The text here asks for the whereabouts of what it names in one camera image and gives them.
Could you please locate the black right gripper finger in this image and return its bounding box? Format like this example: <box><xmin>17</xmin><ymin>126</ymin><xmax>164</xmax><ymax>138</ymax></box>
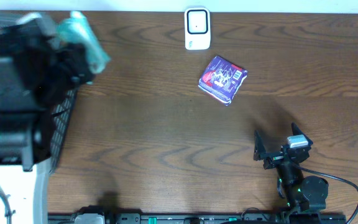
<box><xmin>291</xmin><ymin>123</ymin><xmax>310</xmax><ymax>140</ymax></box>
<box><xmin>254</xmin><ymin>130</ymin><xmax>266</xmax><ymax>161</ymax></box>

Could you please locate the teal wipes packet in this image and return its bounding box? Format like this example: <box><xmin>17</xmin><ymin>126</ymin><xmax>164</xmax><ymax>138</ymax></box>
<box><xmin>57</xmin><ymin>11</ymin><xmax>111</xmax><ymax>74</ymax></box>

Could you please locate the purple snack package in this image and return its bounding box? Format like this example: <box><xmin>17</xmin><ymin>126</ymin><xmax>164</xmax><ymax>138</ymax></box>
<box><xmin>198</xmin><ymin>55</ymin><xmax>248</xmax><ymax>106</ymax></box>

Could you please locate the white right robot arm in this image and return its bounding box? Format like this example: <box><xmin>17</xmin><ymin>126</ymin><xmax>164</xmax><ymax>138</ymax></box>
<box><xmin>254</xmin><ymin>123</ymin><xmax>329</xmax><ymax>213</ymax></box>

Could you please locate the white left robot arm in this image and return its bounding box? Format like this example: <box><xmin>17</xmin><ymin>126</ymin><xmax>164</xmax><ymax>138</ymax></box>
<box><xmin>0</xmin><ymin>12</ymin><xmax>94</xmax><ymax>223</ymax></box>

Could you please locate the white barcode scanner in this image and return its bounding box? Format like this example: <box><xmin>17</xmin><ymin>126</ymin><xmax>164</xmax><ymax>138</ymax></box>
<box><xmin>184</xmin><ymin>7</ymin><xmax>211</xmax><ymax>50</ymax></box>

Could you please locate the grey plastic basket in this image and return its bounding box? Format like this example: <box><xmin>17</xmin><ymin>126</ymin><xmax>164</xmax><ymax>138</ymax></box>
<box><xmin>0</xmin><ymin>12</ymin><xmax>78</xmax><ymax>174</ymax></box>

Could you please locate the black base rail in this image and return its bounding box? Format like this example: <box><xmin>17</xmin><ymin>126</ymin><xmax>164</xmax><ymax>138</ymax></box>
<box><xmin>47</xmin><ymin>206</ymin><xmax>346</xmax><ymax>224</ymax></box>

